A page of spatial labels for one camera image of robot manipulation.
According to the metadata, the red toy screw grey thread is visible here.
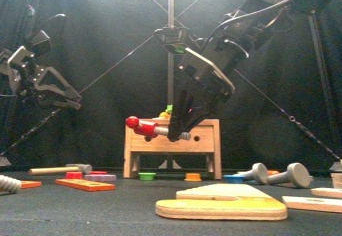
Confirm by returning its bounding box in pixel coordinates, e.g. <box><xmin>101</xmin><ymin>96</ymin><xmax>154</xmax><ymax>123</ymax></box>
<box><xmin>125</xmin><ymin>115</ymin><xmax>193</xmax><ymax>141</ymax></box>

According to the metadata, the grey threaded toy screw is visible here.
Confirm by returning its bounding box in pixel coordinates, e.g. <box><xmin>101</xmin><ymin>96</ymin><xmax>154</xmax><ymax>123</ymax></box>
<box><xmin>0</xmin><ymin>174</ymin><xmax>23</xmax><ymax>195</ymax></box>

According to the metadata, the yellow green toy piece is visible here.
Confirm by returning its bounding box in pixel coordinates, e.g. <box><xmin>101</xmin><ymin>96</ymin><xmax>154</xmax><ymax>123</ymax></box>
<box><xmin>158</xmin><ymin>104</ymin><xmax>175</xmax><ymax>120</ymax></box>

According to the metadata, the wooden toy workbench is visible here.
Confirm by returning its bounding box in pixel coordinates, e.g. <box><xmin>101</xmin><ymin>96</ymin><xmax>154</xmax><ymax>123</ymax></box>
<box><xmin>123</xmin><ymin>118</ymin><xmax>224</xmax><ymax>181</ymax></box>

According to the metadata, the orange toy nut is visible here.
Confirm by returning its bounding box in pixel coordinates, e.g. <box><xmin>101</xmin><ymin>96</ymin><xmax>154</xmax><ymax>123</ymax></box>
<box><xmin>183</xmin><ymin>172</ymin><xmax>204</xmax><ymax>183</ymax></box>

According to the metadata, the green toy nut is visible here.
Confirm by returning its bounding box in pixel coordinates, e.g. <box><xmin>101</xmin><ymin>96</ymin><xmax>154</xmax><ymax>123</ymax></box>
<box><xmin>138</xmin><ymin>172</ymin><xmax>158</xmax><ymax>182</ymax></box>

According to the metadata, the wooden toy hammer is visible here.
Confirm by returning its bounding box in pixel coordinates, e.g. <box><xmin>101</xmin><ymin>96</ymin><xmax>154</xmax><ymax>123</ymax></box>
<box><xmin>27</xmin><ymin>163</ymin><xmax>94</xmax><ymax>177</ymax></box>

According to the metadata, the blue toy nut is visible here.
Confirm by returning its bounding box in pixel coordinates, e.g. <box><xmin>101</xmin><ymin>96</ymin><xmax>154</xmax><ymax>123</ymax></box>
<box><xmin>222</xmin><ymin>174</ymin><xmax>246</xmax><ymax>185</ymax></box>

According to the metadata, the small red block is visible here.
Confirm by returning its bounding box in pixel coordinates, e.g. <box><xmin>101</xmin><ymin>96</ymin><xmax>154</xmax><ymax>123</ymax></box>
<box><xmin>65</xmin><ymin>171</ymin><xmax>85</xmax><ymax>180</ymax></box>

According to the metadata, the grey toy bolt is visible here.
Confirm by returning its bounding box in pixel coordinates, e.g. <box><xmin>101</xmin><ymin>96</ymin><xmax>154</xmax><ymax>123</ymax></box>
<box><xmin>266</xmin><ymin>162</ymin><xmax>314</xmax><ymax>189</ymax></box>
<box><xmin>237</xmin><ymin>162</ymin><xmax>270</xmax><ymax>186</ymax></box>

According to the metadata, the purple block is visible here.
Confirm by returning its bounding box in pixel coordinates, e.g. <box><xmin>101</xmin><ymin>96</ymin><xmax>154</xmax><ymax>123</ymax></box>
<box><xmin>83</xmin><ymin>174</ymin><xmax>118</xmax><ymax>183</ymax></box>

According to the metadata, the short orange plank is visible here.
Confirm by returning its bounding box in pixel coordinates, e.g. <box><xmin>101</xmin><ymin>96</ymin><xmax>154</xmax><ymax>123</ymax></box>
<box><xmin>19</xmin><ymin>180</ymin><xmax>43</xmax><ymax>190</ymax></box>

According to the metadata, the long orange plank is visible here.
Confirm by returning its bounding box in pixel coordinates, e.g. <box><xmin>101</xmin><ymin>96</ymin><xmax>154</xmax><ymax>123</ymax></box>
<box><xmin>54</xmin><ymin>178</ymin><xmax>117</xmax><ymax>193</ymax></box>

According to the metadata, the yellow wooden toy wrench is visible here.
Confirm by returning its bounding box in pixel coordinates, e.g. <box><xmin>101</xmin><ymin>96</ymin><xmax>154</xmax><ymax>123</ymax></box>
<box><xmin>154</xmin><ymin>183</ymin><xmax>289</xmax><ymax>222</ymax></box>

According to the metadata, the plain wooden plank with hole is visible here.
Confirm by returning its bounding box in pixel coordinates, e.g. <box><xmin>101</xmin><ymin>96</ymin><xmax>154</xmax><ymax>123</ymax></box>
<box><xmin>281</xmin><ymin>195</ymin><xmax>342</xmax><ymax>214</ymax></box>

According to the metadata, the plain wooden block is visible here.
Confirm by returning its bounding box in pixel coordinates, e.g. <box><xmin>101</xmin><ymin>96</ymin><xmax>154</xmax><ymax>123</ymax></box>
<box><xmin>330</xmin><ymin>172</ymin><xmax>342</xmax><ymax>190</ymax></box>

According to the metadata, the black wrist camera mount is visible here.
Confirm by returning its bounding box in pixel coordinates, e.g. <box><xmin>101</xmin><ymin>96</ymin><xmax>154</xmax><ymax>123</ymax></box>
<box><xmin>178</xmin><ymin>46</ymin><xmax>238</xmax><ymax>95</ymax></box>

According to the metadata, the black camera on pole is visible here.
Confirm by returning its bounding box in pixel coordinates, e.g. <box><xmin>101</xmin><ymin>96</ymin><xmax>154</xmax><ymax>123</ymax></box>
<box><xmin>154</xmin><ymin>25</ymin><xmax>198</xmax><ymax>55</ymax></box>

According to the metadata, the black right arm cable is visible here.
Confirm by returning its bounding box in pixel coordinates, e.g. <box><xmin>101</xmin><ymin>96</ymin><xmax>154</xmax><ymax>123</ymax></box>
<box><xmin>197</xmin><ymin>0</ymin><xmax>316</xmax><ymax>55</ymax></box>

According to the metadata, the vertical metal frame pole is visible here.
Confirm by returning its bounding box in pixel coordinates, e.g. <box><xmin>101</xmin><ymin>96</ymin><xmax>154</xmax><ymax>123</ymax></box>
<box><xmin>158</xmin><ymin>0</ymin><xmax>182</xmax><ymax>171</ymax></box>

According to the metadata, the black slanted frame strut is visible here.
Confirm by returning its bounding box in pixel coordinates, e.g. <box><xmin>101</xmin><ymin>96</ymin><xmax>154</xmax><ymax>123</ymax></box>
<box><xmin>306</xmin><ymin>10</ymin><xmax>342</xmax><ymax>173</ymax></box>

